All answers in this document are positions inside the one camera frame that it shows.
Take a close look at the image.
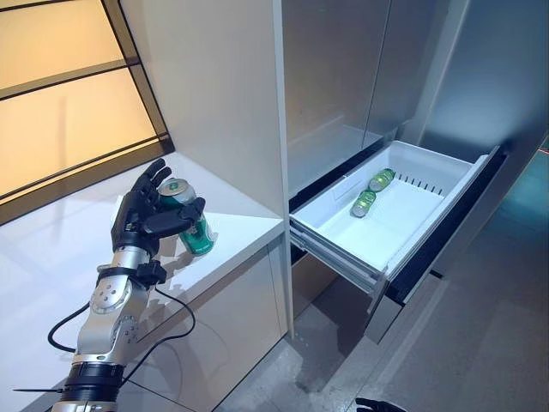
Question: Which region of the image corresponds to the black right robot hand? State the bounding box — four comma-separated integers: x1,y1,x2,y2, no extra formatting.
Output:
354,397,389,412

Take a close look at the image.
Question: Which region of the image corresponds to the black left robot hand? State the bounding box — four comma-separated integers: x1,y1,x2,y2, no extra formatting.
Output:
110,157,207,255

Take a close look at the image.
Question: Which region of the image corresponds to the green drink can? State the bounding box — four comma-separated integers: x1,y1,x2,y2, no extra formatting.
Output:
156,176,218,255
351,189,377,218
368,167,395,192

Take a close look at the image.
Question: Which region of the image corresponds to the white fridge drawer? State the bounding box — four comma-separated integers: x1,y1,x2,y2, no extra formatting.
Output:
287,139,516,347

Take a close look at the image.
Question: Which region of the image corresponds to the stainless steel fridge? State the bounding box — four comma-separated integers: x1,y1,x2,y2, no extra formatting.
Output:
281,0,546,344

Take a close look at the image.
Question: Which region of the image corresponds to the white built-in cabinet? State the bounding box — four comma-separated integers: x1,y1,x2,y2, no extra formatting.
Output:
0,0,295,412

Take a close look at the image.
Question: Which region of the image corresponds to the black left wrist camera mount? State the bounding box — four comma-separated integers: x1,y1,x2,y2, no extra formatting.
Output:
96,260,169,288

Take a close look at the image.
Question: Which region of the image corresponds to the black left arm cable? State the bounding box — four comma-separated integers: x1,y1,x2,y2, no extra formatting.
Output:
47,285,196,387

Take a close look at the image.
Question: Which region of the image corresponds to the amber window with dark frame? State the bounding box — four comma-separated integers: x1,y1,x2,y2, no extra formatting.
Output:
0,0,175,224

